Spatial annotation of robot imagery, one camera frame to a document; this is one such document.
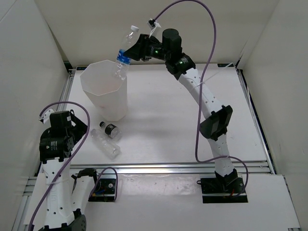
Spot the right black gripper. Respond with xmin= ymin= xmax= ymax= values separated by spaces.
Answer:
xmin=123 ymin=35 xmax=170 ymax=63

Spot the blue label plastic bottle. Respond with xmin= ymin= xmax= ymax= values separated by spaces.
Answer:
xmin=112 ymin=25 xmax=140 ymax=80

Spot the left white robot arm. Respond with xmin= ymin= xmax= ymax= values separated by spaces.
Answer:
xmin=39 ymin=110 xmax=101 ymax=231

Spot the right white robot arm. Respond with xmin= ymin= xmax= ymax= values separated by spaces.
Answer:
xmin=124 ymin=28 xmax=238 ymax=193

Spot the white octagonal plastic bin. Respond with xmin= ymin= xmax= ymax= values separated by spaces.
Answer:
xmin=80 ymin=60 xmax=128 ymax=121

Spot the black label small bottle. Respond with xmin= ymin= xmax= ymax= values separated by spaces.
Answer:
xmin=99 ymin=121 xmax=122 ymax=141

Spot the clear unlabelled plastic bottle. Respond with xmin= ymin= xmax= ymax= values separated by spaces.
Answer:
xmin=90 ymin=128 xmax=121 ymax=160

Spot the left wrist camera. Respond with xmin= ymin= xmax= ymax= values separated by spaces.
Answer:
xmin=39 ymin=108 xmax=55 ymax=124

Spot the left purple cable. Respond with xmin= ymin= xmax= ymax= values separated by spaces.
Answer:
xmin=27 ymin=101 xmax=118 ymax=231

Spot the purple cable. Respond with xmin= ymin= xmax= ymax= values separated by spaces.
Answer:
xmin=147 ymin=0 xmax=249 ymax=198
xmin=27 ymin=101 xmax=118 ymax=231

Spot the left aluminium rail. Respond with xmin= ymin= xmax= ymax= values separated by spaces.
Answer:
xmin=59 ymin=68 xmax=76 ymax=102

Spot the front aluminium rail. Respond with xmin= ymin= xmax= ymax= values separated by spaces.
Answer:
xmin=70 ymin=161 xmax=274 ymax=175

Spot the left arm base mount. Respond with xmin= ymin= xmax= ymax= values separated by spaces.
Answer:
xmin=88 ymin=175 xmax=117 ymax=202

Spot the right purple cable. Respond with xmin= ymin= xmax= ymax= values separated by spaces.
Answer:
xmin=147 ymin=0 xmax=249 ymax=198

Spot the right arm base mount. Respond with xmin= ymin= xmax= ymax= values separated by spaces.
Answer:
xmin=196 ymin=177 xmax=248 ymax=204

